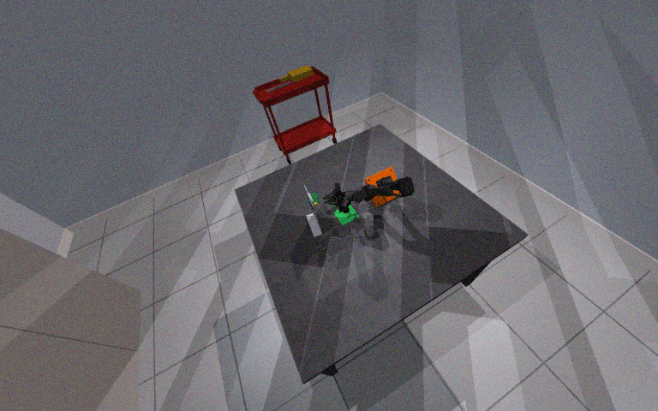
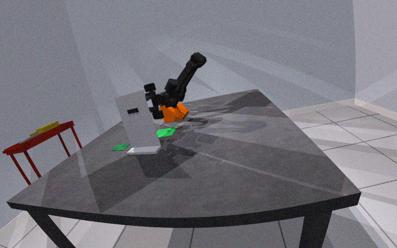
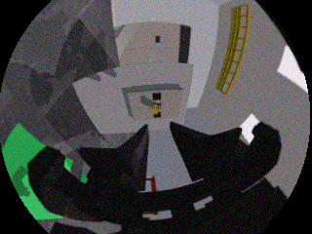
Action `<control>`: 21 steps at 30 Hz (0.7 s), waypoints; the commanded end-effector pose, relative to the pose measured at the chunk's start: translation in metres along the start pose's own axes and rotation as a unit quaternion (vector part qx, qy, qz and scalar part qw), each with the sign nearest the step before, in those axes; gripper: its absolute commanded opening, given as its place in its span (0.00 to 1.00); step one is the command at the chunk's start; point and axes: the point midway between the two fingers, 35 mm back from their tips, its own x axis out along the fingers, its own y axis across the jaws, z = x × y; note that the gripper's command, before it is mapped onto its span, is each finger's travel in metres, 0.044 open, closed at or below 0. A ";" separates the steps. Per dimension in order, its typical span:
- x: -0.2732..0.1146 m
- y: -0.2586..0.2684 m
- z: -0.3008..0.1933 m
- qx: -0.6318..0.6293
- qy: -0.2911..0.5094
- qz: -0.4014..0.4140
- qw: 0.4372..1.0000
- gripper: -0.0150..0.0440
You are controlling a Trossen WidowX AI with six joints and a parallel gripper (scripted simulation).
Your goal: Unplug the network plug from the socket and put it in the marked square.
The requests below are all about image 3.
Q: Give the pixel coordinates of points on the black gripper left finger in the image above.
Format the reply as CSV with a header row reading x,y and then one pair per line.
x,y
130,157

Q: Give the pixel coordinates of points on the grey panel with socket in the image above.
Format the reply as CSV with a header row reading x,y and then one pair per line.
x,y
120,100

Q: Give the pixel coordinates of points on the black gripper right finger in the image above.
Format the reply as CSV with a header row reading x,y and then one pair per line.
x,y
198,149

